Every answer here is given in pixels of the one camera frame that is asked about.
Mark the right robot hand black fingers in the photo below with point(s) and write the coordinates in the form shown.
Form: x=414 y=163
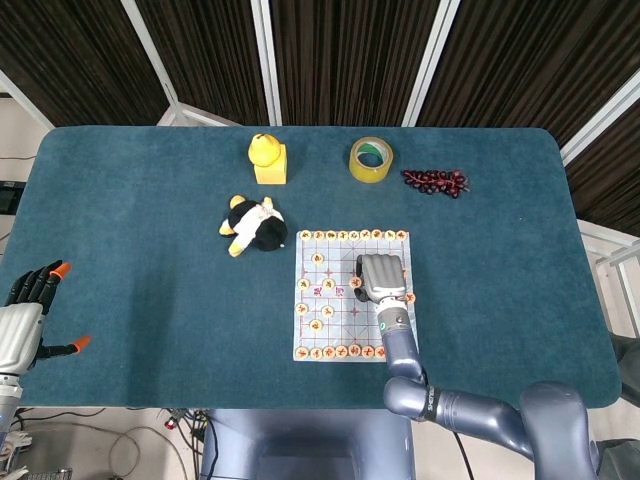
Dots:
x=382 y=272

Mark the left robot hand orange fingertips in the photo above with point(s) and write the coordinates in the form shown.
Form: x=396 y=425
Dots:
x=17 y=332

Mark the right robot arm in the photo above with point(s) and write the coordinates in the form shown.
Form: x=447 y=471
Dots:
x=450 y=400

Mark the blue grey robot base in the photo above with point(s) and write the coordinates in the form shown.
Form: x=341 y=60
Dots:
x=300 y=445

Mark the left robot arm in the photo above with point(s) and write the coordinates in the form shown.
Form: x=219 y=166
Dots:
x=7 y=405

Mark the white Chinese chess board sheet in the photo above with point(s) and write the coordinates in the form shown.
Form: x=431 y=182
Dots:
x=330 y=320

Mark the dark red grape bunch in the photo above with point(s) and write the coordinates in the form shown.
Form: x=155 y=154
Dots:
x=435 y=181

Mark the yellow clear tape roll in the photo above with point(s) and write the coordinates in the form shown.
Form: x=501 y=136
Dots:
x=371 y=167

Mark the black white plush toy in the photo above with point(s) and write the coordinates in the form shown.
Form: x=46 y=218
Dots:
x=257 y=227

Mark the black electronic device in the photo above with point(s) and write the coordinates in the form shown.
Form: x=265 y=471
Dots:
x=10 y=197

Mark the blue felt table mat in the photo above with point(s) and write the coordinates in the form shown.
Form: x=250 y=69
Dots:
x=150 y=300

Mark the yellow duck figure on block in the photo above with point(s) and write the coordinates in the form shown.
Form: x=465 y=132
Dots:
x=267 y=160

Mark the red plug connector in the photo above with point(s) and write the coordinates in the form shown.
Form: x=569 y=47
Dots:
x=171 y=421

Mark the white metal rack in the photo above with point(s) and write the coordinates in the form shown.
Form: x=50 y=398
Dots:
x=612 y=255

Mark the dark green chair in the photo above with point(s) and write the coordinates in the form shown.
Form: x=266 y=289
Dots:
x=627 y=360

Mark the white partition frame post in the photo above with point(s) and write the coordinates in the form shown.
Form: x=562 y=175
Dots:
x=150 y=55
x=600 y=117
x=265 y=60
x=430 y=60
x=25 y=97

